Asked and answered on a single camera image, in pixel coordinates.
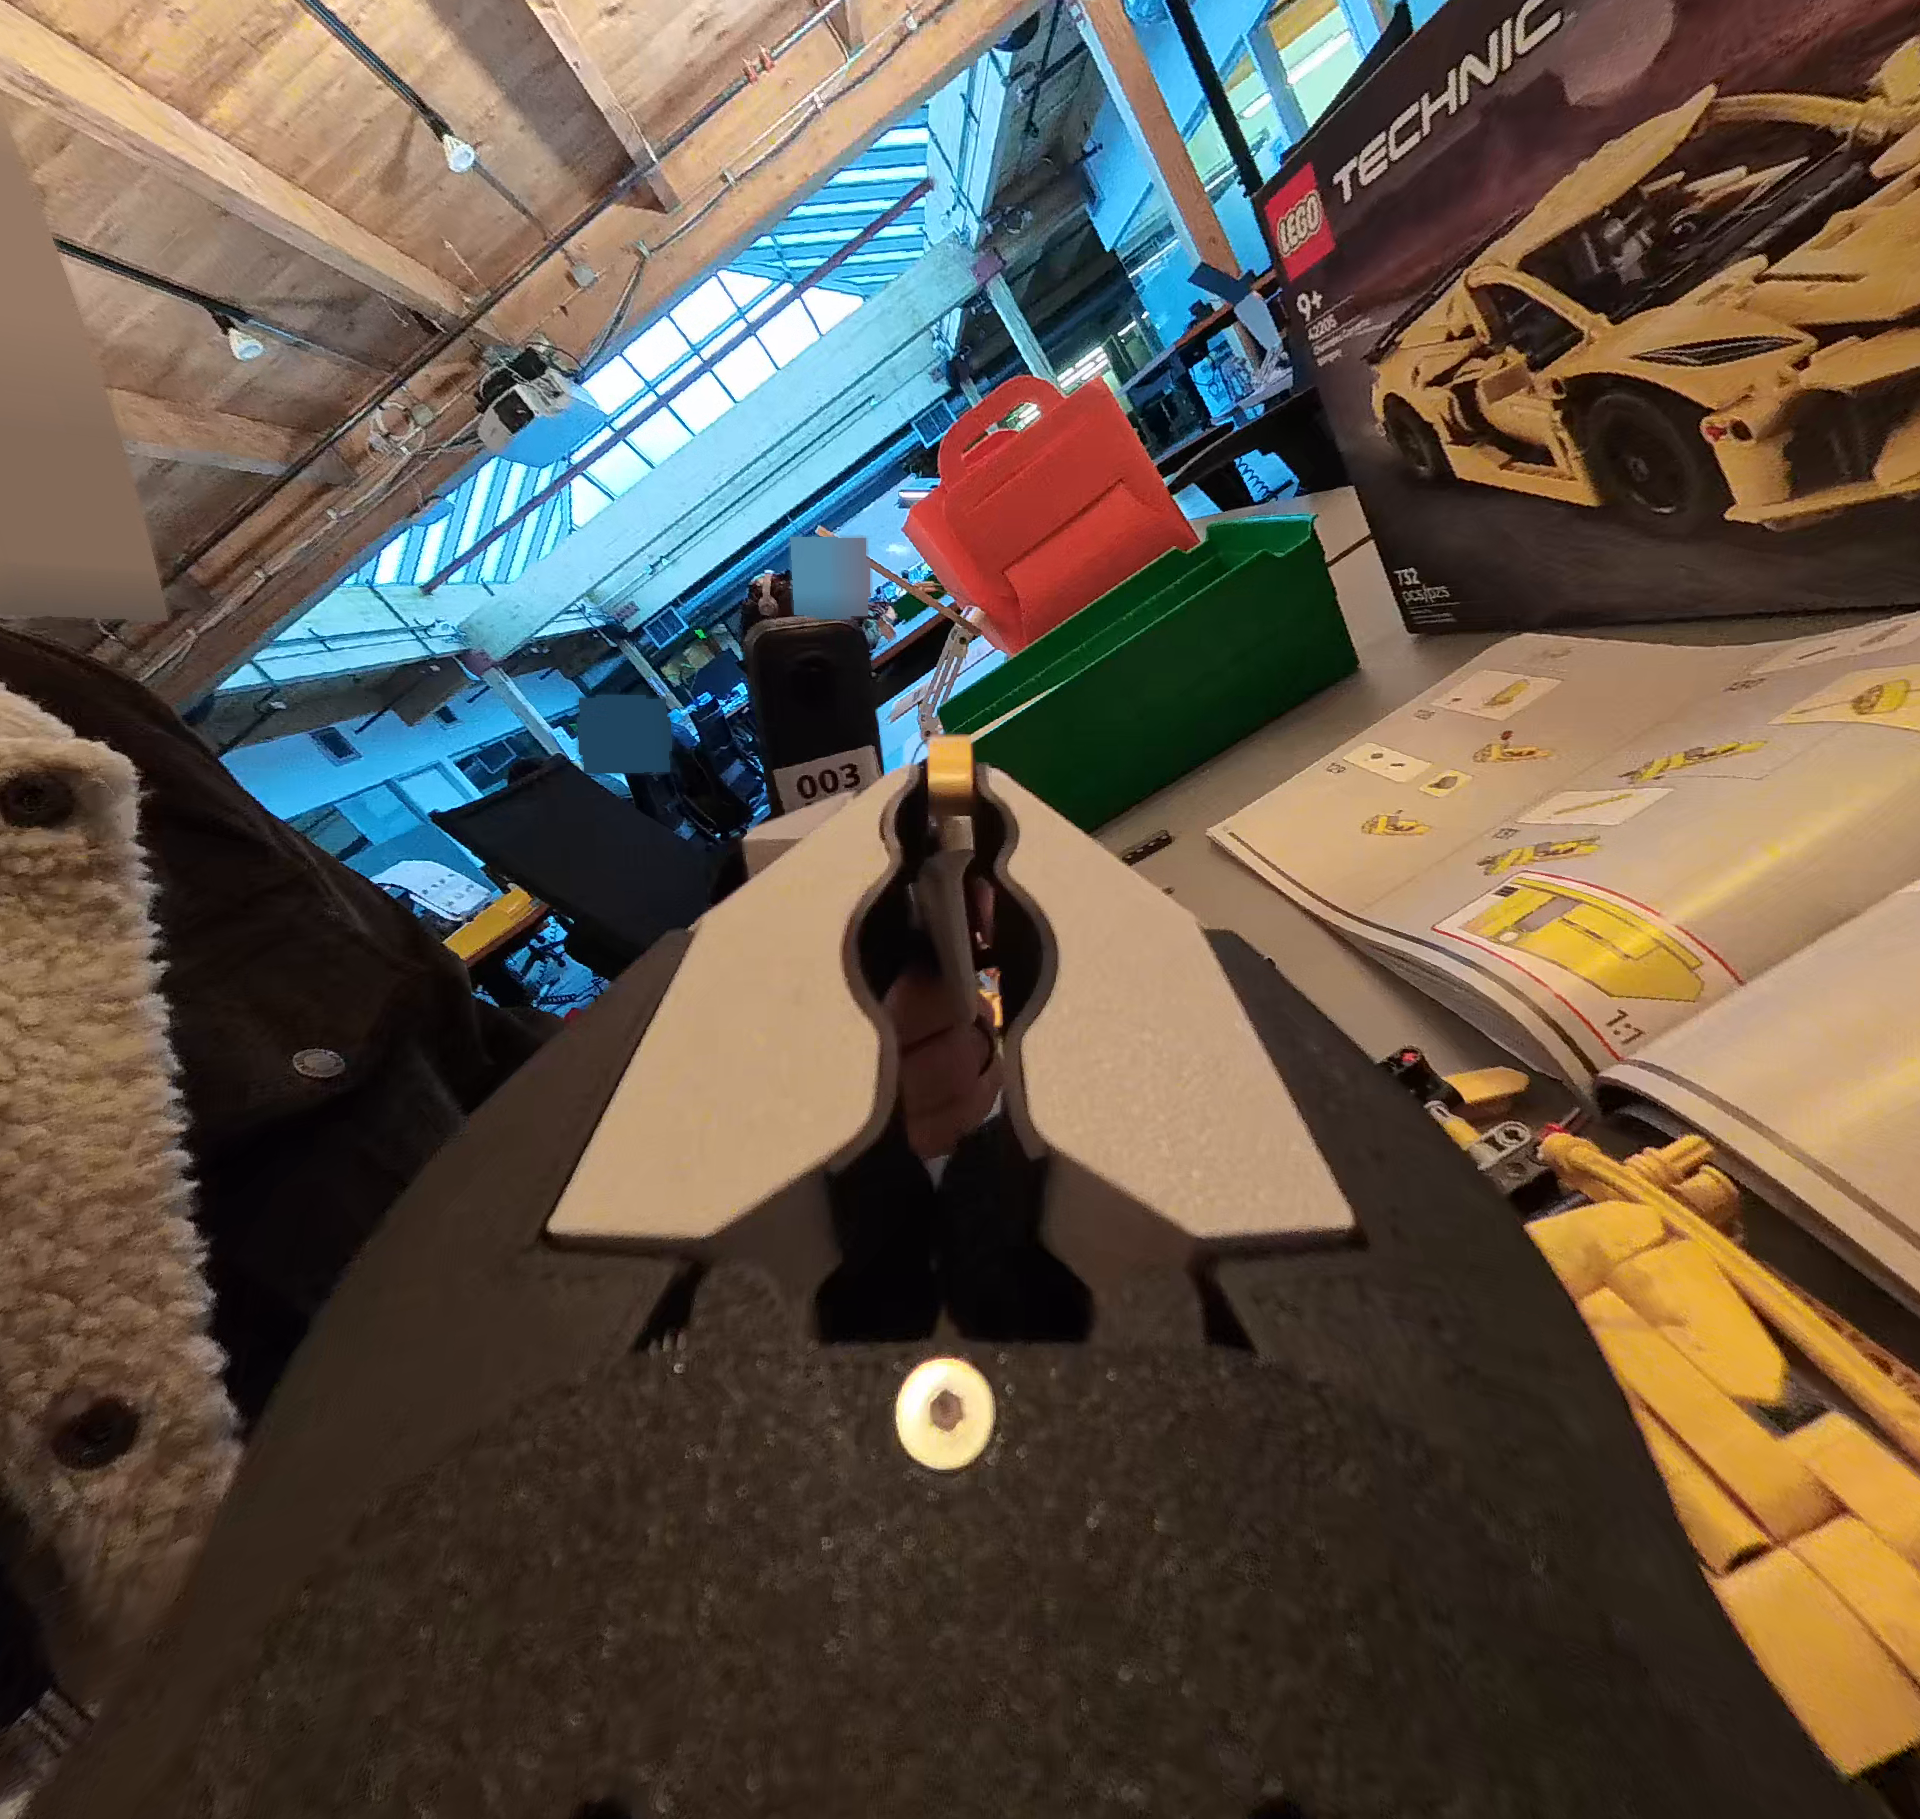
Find black toy set box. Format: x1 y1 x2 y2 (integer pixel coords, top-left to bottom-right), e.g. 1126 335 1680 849
1255 0 1920 635

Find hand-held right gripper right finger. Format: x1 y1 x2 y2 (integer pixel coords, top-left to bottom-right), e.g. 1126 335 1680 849
935 769 1359 1336

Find ceiling projector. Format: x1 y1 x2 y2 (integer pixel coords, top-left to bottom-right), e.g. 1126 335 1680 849
475 349 602 463

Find person's left hand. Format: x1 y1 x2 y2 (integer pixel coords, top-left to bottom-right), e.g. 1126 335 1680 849
881 873 1004 1161

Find yellow brick car model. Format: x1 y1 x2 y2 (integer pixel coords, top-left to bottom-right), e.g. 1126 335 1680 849
1386 1045 1920 1774

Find black office chair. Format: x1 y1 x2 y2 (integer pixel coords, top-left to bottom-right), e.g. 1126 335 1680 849
433 753 737 973

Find black pole stand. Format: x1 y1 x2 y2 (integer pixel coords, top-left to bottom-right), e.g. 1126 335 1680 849
1071 0 1270 201

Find orange plastic bag holder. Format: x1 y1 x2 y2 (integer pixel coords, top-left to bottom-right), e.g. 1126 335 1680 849
902 375 1201 655

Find yellow storage bin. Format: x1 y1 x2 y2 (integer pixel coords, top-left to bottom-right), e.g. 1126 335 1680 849
441 889 550 965

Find glass skylight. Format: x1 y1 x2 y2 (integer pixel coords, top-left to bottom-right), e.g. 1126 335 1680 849
365 123 935 591

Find wooden post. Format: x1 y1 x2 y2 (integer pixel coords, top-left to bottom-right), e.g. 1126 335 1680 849
1071 0 1247 275

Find instruction booklet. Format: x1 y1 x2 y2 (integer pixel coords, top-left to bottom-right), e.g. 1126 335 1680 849
1206 619 1920 1310

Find white board stand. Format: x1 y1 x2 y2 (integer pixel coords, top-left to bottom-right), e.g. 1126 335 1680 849
884 581 992 741

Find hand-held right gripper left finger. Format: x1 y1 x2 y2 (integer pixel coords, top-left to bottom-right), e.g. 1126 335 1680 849
545 765 940 1340

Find green plastic bin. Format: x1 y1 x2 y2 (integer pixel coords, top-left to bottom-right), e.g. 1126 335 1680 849
935 517 1359 833

